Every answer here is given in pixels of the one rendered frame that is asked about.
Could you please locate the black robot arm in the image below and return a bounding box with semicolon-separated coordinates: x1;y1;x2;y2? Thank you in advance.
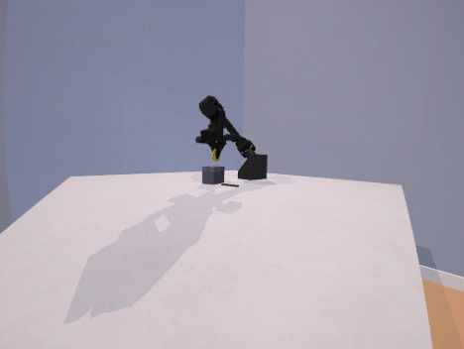
198;95;256;159

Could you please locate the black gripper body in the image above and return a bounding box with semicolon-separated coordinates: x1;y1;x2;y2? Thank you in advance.
195;122;239;144

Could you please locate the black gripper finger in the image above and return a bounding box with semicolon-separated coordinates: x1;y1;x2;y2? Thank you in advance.
214;142;227;159
206;142;216;153

